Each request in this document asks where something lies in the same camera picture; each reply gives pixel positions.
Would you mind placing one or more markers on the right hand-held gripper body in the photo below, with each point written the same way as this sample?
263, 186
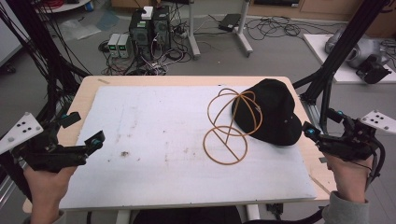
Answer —
358, 138

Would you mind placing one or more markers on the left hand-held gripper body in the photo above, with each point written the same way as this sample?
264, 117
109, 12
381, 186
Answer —
40, 149

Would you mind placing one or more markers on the black cap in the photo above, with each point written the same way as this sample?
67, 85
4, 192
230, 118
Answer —
271, 112

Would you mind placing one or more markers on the person's left hand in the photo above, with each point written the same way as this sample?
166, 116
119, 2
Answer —
46, 186

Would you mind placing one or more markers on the person's right hand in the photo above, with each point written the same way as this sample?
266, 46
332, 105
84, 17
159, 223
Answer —
350, 177

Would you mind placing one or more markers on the white platform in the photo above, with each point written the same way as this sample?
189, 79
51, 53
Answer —
345, 59

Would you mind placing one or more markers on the black device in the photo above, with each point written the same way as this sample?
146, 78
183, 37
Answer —
372, 70

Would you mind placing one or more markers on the grey robot head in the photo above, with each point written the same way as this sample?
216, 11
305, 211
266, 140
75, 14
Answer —
358, 49

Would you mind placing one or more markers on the grey sleeve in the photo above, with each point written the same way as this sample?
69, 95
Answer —
345, 210

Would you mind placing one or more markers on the white foam board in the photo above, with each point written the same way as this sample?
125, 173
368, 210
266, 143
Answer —
174, 143

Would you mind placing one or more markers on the grey power supply unit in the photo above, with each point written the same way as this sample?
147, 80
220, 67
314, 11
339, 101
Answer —
124, 46
113, 45

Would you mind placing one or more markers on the black computer tower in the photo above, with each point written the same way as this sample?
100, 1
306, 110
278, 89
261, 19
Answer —
162, 29
140, 34

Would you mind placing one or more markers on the person's dark clothing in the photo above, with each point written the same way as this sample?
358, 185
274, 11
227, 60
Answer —
186, 216

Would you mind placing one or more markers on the white box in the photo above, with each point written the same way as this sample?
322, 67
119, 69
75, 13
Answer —
147, 13

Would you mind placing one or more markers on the black flat box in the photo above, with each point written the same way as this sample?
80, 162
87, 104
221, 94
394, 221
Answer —
229, 22

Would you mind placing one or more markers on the grey metal stand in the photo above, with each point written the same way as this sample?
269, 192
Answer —
218, 28

